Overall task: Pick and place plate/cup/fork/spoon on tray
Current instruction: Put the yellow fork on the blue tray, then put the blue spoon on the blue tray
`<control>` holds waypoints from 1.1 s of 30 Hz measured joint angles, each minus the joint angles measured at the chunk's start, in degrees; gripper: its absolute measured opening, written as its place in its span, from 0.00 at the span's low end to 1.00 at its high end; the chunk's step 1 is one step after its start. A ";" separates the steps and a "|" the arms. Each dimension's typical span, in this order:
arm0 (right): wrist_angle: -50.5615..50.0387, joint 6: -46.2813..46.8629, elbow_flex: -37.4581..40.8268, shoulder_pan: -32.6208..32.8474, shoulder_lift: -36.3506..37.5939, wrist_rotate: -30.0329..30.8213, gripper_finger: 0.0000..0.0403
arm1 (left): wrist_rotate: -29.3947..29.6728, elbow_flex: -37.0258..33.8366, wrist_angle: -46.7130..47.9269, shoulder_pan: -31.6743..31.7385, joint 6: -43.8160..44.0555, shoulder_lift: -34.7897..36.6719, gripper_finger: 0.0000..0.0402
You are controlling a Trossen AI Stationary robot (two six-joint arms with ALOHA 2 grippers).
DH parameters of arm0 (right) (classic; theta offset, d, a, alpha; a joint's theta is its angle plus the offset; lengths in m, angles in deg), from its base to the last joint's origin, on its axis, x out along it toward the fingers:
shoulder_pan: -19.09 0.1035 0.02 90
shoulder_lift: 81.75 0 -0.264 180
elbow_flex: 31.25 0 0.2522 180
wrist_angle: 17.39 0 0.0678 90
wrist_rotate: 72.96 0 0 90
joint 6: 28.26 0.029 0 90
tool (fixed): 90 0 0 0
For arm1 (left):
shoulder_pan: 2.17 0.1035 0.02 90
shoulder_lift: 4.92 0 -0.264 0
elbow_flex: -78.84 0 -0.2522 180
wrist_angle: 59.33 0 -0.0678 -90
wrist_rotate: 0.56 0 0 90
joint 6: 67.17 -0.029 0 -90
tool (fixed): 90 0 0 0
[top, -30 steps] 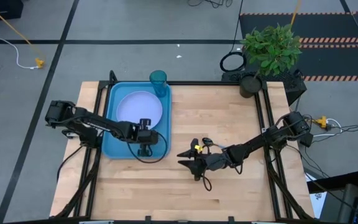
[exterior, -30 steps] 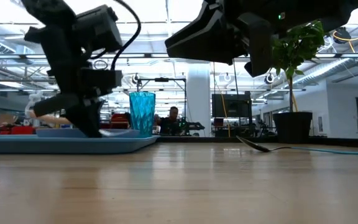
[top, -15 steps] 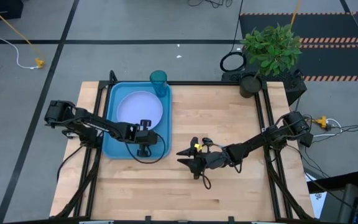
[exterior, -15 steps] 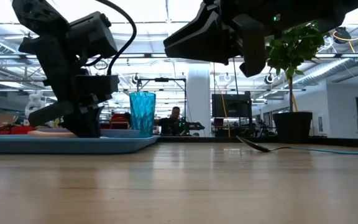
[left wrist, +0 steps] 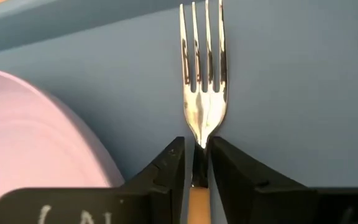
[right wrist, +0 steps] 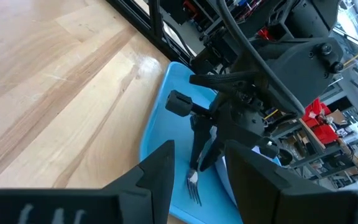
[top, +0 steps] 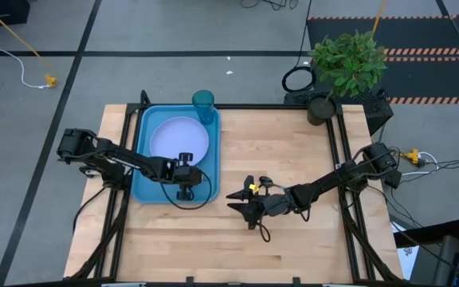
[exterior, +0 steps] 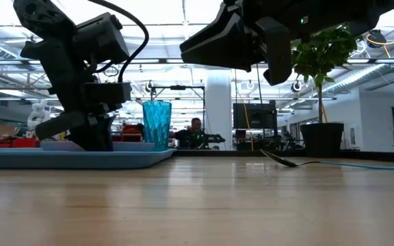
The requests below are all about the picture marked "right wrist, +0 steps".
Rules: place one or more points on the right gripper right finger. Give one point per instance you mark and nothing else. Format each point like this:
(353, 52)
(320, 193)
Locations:
(259, 193)

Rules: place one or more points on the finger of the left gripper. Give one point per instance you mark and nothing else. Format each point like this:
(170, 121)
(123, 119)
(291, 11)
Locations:
(200, 140)
(213, 154)

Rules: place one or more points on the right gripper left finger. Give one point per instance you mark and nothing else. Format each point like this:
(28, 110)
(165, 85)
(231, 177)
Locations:
(148, 193)

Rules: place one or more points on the lavender round plate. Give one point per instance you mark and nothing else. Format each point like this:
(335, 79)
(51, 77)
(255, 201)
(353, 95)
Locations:
(224, 177)

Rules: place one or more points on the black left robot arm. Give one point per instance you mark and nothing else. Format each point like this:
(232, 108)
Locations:
(300, 65)

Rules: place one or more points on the blue plastic tray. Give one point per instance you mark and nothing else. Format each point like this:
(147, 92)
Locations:
(166, 133)

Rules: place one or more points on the metal shelf rack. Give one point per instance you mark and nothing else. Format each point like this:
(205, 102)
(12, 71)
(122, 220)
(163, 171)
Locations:
(322, 155)

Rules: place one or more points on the red storage bin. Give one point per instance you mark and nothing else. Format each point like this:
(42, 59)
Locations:
(322, 130)

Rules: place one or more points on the black metal table frame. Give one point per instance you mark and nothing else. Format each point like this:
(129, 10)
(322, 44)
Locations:
(155, 18)

